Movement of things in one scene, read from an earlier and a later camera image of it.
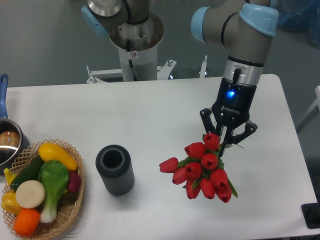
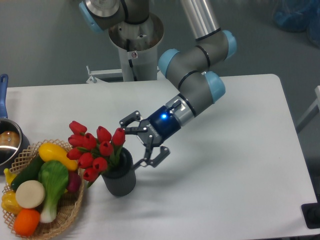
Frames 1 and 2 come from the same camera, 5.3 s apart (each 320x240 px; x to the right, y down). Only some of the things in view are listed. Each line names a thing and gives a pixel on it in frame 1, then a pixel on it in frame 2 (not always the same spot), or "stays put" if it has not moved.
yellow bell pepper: x=9 y=203 stays put
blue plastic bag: x=300 y=15 stays put
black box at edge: x=311 y=212 stays put
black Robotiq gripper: x=232 y=108 -> x=161 y=126
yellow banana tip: x=9 y=176 stays put
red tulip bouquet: x=202 y=169 -> x=94 y=155
